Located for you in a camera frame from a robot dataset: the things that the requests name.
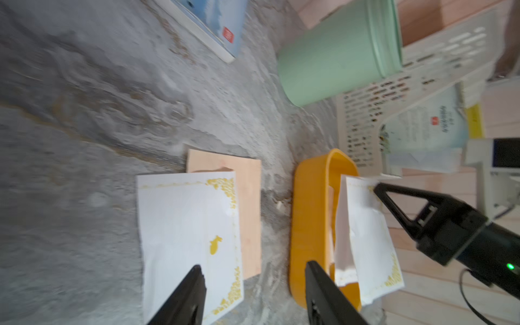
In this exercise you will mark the yellow book in organizer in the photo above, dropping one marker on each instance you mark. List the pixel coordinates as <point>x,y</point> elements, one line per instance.
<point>475,122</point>

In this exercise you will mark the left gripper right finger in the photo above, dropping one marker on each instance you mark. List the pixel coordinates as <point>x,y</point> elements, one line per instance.
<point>326,305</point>

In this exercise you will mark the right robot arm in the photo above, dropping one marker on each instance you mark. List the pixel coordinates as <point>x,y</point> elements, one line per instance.
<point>493,257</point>

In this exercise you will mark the blue booklet on table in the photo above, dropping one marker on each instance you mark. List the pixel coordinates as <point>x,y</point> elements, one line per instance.
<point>218,24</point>

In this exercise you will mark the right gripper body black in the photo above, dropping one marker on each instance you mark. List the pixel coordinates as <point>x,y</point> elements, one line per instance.
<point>446,227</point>

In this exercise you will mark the yellow plastic storage box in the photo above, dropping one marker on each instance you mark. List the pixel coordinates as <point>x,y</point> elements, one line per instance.
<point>316,189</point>

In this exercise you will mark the pink lined paper sheet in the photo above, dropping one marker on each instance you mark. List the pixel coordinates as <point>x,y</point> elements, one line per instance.
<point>248,185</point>

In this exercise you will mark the illustrated magazine in organizer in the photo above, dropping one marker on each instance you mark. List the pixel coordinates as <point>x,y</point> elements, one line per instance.
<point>435,124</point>

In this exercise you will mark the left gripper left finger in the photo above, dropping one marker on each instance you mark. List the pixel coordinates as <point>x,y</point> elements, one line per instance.
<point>185,306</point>

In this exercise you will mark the white paper yellow pattern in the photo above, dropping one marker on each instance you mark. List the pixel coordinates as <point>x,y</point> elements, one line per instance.
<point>188,219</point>

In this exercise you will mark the green pen holder cup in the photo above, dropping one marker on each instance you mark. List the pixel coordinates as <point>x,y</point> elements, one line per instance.
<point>359,44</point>

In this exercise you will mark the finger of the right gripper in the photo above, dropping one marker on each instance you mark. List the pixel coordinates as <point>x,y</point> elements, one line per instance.
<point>419,212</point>

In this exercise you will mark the white plastic file organizer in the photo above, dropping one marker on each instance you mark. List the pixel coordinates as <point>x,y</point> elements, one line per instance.
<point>464,55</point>

